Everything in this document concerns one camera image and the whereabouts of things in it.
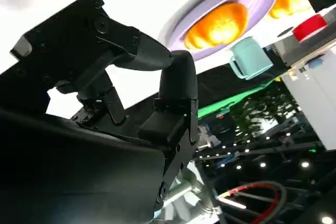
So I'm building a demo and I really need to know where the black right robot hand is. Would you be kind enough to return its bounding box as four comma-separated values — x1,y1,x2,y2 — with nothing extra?
0,0,199,224

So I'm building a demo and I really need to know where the red round object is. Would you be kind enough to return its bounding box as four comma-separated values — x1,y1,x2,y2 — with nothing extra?
292,14,328,43

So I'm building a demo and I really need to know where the lilac plate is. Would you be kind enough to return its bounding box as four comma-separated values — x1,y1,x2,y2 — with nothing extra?
157,0,278,58

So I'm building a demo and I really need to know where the pale green mug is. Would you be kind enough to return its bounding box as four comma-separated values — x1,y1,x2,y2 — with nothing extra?
229,36,274,81

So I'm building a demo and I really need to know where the white cabinet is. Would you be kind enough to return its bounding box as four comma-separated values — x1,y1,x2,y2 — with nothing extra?
272,6,336,151

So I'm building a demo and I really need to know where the silver aluminium frame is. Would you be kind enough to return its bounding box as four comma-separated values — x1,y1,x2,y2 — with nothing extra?
154,159,224,224

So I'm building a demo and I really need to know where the red cable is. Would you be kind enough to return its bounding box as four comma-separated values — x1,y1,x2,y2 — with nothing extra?
217,183,280,224

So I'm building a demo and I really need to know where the grey hose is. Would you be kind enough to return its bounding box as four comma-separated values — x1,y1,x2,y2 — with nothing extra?
236,180,289,224

